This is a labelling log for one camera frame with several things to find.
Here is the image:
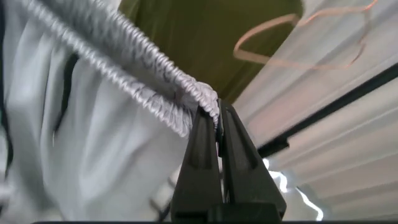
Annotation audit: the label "pink clothes hanger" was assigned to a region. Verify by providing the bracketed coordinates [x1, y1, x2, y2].
[233, 0, 379, 71]

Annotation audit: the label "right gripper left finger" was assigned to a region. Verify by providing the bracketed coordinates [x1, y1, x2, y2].
[170, 105, 224, 222]

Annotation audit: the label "pale grey shorts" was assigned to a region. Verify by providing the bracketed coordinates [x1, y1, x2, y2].
[0, 0, 220, 222]

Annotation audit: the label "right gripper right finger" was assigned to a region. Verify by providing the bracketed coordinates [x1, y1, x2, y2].
[216, 98, 287, 222]

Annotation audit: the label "black clothes rack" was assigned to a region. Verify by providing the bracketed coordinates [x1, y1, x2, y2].
[257, 63, 398, 159]

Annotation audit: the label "green sleeveless shirt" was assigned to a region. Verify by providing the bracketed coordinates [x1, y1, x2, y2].
[118, 0, 304, 104]

